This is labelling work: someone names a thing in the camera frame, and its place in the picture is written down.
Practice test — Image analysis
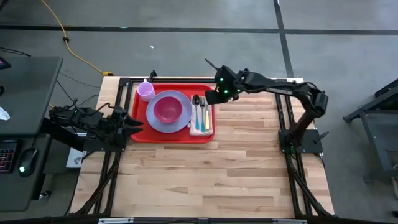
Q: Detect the black office desk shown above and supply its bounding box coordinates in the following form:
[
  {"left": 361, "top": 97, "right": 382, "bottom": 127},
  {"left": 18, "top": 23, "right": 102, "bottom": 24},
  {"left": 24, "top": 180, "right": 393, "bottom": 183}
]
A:
[{"left": 0, "top": 55, "right": 65, "bottom": 213}]

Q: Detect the silver metal bracket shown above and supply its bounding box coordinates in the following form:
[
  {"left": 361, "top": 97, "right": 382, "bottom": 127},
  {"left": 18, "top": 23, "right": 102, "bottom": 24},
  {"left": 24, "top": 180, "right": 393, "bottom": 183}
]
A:
[
  {"left": 272, "top": 218, "right": 308, "bottom": 224},
  {"left": 98, "top": 217, "right": 134, "bottom": 224}
]

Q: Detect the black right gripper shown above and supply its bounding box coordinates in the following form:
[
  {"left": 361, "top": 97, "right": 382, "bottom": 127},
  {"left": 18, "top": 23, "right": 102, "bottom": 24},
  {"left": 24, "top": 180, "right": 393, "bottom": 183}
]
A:
[{"left": 205, "top": 65, "right": 242, "bottom": 105}]

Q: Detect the spoon with teal handle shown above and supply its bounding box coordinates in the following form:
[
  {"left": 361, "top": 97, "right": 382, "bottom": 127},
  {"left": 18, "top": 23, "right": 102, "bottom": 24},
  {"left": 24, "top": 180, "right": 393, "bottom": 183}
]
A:
[{"left": 192, "top": 93, "right": 201, "bottom": 131}]

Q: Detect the magenta plastic bowl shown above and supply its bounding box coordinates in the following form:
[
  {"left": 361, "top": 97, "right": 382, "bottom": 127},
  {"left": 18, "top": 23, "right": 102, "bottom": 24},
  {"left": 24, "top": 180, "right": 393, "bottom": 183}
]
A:
[{"left": 153, "top": 96, "right": 183, "bottom": 124}]

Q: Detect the black aluminium table frame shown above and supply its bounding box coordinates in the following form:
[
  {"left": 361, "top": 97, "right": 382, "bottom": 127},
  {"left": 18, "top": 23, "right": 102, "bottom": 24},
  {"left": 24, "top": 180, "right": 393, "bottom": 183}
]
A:
[{"left": 70, "top": 68, "right": 335, "bottom": 224}]

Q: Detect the white cardboard box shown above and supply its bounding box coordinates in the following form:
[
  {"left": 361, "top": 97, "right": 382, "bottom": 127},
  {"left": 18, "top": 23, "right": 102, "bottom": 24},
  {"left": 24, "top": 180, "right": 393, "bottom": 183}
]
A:
[{"left": 65, "top": 147, "right": 87, "bottom": 169}]

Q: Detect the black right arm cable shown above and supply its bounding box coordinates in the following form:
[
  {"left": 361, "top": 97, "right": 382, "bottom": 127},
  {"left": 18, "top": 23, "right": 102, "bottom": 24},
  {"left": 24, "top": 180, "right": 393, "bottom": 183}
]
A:
[{"left": 204, "top": 58, "right": 220, "bottom": 71}]

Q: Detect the lavender round plate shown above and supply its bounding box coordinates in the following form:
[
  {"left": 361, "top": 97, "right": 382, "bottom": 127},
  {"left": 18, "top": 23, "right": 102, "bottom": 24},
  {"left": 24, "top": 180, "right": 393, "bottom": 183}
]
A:
[{"left": 146, "top": 90, "right": 193, "bottom": 134}]

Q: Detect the black metal cart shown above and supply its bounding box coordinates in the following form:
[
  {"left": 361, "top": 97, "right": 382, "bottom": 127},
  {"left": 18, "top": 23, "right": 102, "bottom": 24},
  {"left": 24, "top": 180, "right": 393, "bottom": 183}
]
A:
[{"left": 343, "top": 77, "right": 398, "bottom": 187}]

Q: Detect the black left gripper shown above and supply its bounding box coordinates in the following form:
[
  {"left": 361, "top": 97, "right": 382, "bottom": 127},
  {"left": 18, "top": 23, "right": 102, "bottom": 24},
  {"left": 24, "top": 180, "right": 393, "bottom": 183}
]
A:
[{"left": 109, "top": 106, "right": 144, "bottom": 141}]

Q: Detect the knife with yellow handle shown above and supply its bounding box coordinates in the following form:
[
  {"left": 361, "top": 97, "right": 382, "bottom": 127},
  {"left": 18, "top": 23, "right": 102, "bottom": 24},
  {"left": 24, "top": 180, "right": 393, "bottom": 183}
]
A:
[{"left": 204, "top": 103, "right": 211, "bottom": 131}]

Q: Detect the red plastic tray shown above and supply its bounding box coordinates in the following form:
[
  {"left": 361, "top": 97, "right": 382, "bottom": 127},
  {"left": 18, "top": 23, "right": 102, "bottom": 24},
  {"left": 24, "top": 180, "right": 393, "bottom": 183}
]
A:
[{"left": 129, "top": 83, "right": 216, "bottom": 144}]

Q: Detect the black computer mouse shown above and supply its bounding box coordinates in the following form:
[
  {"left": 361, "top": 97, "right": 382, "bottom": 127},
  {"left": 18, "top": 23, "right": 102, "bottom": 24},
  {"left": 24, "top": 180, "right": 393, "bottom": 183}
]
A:
[{"left": 17, "top": 147, "right": 39, "bottom": 179}]

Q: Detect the beige cloth napkin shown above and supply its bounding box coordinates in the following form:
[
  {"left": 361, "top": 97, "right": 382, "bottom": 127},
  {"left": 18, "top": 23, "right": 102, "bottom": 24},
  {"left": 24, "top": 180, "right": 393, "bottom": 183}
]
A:
[{"left": 188, "top": 94, "right": 215, "bottom": 137}]

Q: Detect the backlit computer keyboard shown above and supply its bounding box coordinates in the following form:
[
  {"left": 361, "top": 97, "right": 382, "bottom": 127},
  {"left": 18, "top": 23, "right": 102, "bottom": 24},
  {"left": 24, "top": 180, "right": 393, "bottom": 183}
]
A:
[{"left": 0, "top": 141, "right": 18, "bottom": 174}]

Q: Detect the yellow extension cable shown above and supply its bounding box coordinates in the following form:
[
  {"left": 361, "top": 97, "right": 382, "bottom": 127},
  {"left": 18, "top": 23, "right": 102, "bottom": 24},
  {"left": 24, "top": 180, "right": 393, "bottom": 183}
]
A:
[{"left": 39, "top": 0, "right": 114, "bottom": 110}]

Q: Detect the lilac plastic cup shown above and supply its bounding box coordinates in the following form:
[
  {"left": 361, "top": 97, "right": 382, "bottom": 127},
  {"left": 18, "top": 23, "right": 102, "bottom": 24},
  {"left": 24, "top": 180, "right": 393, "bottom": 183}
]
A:
[{"left": 136, "top": 78, "right": 156, "bottom": 103}]

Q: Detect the fork with teal handle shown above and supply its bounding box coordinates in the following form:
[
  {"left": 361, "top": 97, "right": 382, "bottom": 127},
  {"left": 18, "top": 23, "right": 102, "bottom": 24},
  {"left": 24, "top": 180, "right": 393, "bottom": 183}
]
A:
[{"left": 200, "top": 96, "right": 207, "bottom": 133}]

